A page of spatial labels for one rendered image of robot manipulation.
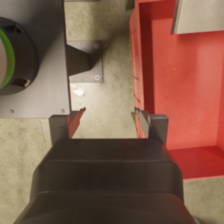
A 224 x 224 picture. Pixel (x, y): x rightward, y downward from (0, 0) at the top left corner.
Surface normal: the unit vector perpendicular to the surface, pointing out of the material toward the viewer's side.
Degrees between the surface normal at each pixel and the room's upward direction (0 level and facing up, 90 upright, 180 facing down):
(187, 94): 0
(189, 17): 30
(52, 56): 0
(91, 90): 0
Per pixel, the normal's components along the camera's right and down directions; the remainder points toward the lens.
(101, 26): 0.00, 0.28
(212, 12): 0.04, 0.72
